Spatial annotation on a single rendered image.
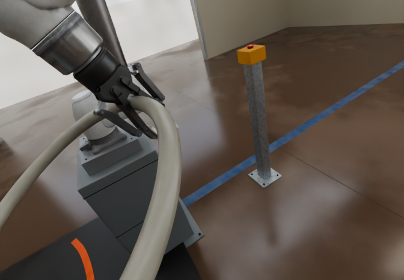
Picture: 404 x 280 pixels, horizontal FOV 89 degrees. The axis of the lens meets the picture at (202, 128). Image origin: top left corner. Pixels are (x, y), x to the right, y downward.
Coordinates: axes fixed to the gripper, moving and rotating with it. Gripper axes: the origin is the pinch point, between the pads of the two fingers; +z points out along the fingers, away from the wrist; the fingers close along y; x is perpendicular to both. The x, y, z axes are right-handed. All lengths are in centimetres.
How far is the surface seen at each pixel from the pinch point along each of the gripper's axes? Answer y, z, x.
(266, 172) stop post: -43, 131, -31
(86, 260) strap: 72, 82, -115
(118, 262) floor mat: 62, 89, -92
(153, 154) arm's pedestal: -5, 38, -49
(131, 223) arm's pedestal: 31, 60, -64
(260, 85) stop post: -74, 62, -22
